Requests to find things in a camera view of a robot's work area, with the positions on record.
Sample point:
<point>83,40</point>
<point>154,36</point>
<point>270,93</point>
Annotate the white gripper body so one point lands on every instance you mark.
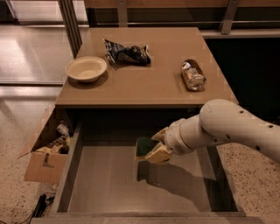
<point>173,140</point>

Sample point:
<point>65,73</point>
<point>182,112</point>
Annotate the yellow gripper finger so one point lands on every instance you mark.
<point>160,154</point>
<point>160,136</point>

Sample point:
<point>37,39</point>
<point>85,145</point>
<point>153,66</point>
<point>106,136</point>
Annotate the green and yellow sponge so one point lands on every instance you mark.
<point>143,146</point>

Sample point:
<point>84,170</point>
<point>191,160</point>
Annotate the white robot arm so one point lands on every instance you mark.
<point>218,122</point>

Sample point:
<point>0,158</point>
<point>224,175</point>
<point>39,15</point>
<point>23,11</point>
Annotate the grey open top drawer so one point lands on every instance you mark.
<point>104,184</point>

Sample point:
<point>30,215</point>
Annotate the grey cabinet desk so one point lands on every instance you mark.
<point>156,86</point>

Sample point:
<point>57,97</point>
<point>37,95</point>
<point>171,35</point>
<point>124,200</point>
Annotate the dark crumpled chip bag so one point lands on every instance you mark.
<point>117,53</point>

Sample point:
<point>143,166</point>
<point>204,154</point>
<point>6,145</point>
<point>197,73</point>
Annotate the white paper bowl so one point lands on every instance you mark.
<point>86,69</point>

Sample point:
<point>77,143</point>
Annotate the cardboard box with trash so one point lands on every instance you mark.
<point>46,161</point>

